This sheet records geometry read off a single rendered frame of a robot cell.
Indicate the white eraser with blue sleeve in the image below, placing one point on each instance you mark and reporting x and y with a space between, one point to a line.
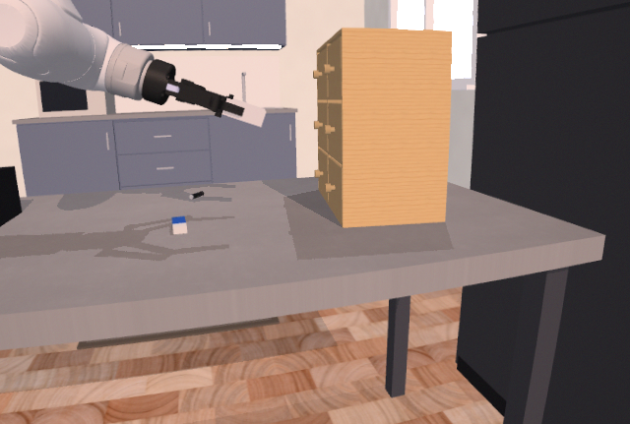
179 225

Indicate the small wooden chest of drawers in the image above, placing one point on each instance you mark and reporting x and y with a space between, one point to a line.
396 105

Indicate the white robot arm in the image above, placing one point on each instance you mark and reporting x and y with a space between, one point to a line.
46 40

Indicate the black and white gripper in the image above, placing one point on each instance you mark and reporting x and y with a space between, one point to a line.
159 84

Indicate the wooden drawer with knob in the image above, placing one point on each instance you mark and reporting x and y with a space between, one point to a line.
322 173
334 129
334 73
318 74
335 188
322 117

